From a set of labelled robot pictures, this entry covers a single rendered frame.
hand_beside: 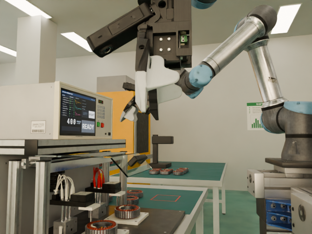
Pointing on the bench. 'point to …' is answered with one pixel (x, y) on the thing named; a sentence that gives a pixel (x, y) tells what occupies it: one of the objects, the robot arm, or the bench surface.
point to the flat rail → (68, 165)
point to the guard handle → (137, 159)
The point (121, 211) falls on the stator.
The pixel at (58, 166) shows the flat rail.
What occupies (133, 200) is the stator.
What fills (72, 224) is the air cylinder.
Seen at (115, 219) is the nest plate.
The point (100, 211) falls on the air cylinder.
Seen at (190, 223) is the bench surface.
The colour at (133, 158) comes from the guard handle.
